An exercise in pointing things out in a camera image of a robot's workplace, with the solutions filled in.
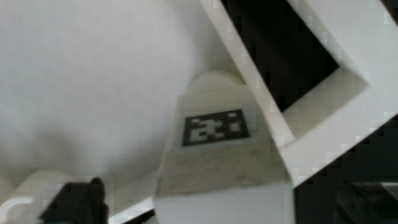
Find white U-shaped fence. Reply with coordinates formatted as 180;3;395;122
281;0;398;183

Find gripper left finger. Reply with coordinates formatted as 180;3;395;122
39;178;109;224

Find white table leg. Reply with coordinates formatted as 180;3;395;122
153;70;295;224

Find white square tabletop part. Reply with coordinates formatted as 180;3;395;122
0;0;299;224

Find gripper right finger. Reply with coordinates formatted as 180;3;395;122
334;178;398;224

